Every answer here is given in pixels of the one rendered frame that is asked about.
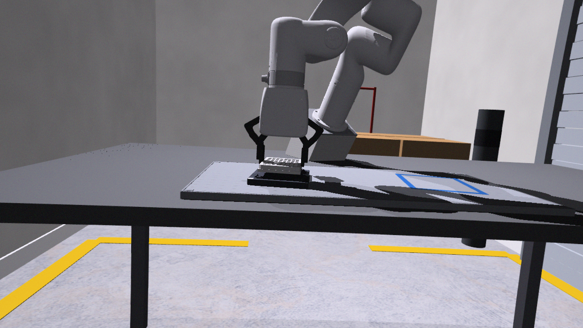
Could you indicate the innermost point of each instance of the blue tape outline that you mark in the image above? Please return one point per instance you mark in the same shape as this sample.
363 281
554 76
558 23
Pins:
412 187

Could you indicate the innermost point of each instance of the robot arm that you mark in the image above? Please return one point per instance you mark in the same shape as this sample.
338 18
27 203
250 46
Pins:
295 41

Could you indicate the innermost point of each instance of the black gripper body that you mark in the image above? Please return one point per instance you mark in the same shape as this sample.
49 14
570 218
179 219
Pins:
284 111

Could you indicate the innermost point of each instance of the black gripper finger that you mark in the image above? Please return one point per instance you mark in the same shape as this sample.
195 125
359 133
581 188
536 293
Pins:
307 143
259 140

